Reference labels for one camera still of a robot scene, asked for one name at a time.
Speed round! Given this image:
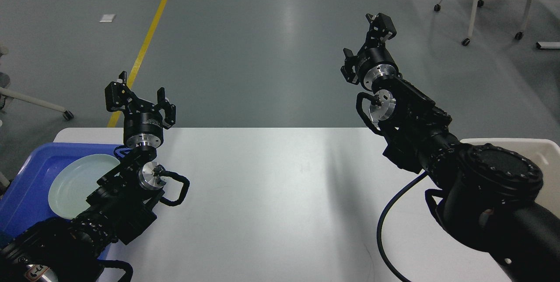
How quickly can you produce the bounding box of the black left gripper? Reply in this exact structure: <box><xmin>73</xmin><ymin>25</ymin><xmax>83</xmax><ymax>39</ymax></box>
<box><xmin>105</xmin><ymin>71</ymin><xmax>176</xmax><ymax>149</ymax></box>

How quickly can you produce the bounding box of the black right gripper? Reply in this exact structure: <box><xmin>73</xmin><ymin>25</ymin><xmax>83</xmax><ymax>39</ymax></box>
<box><xmin>341</xmin><ymin>13</ymin><xmax>399</xmax><ymax>91</ymax></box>

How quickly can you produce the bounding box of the mint green plate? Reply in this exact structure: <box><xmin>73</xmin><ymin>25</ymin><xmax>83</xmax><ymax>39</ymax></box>
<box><xmin>48</xmin><ymin>154</ymin><xmax>119</xmax><ymax>219</ymax></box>

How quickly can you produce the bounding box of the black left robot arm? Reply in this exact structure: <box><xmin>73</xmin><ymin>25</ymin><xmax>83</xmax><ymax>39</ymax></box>
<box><xmin>1</xmin><ymin>72</ymin><xmax>190</xmax><ymax>282</ymax></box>

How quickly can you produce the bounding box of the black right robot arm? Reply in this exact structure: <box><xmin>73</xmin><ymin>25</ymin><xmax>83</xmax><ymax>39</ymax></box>
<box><xmin>341</xmin><ymin>13</ymin><xmax>559</xmax><ymax>282</ymax></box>

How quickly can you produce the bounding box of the white floor marker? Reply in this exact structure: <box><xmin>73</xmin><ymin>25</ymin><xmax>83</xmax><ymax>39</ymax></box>
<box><xmin>99</xmin><ymin>14</ymin><xmax>116</xmax><ymax>23</ymax></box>

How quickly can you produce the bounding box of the white chair left background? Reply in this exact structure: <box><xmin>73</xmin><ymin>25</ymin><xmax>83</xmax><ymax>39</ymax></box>
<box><xmin>0</xmin><ymin>43</ymin><xmax>74</xmax><ymax>123</ymax></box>

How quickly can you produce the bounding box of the blue plastic tray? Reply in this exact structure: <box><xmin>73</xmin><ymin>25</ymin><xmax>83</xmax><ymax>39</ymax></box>
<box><xmin>1</xmin><ymin>143</ymin><xmax>115</xmax><ymax>246</ymax></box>

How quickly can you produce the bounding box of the white bar on floor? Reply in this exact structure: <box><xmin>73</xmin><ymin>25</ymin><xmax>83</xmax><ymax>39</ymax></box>
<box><xmin>535</xmin><ymin>41</ymin><xmax>560</xmax><ymax>50</ymax></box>

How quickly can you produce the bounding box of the beige plastic bin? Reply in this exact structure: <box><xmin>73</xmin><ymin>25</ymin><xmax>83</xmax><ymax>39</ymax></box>
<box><xmin>461</xmin><ymin>138</ymin><xmax>560</xmax><ymax>217</ymax></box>

